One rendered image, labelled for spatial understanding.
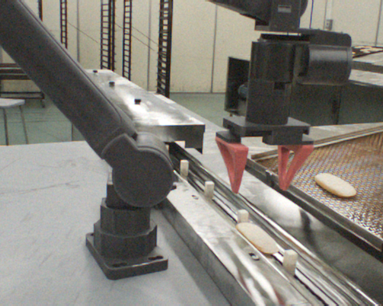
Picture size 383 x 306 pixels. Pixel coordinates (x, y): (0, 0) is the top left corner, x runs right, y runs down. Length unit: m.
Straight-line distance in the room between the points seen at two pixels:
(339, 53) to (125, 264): 0.39
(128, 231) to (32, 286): 0.14
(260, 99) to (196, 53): 7.45
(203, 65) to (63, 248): 7.49
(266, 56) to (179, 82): 7.41
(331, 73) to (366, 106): 3.06
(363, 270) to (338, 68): 0.28
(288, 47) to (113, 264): 0.35
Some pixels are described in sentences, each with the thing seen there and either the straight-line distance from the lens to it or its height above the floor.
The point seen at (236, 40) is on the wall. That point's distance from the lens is 8.33.
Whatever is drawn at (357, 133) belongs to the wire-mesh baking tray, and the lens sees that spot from 1.07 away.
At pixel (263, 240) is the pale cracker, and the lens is 0.68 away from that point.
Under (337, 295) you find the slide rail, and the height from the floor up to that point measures 0.85.
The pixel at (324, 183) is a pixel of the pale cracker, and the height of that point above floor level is 0.90.
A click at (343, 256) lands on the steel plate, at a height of 0.82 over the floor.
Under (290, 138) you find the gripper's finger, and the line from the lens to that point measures 0.64.
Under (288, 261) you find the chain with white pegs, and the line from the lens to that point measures 0.63.
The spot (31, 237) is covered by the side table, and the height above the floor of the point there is 0.82.
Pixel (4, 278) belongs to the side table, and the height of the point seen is 0.82.
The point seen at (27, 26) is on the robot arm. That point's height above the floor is 1.13.
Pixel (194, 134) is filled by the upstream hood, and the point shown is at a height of 0.90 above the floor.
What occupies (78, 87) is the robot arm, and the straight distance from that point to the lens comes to 0.61.
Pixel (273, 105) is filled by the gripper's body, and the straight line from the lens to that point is 0.63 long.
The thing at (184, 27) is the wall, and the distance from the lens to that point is 7.98.
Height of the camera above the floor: 1.14
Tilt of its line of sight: 15 degrees down
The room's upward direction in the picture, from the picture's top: 3 degrees clockwise
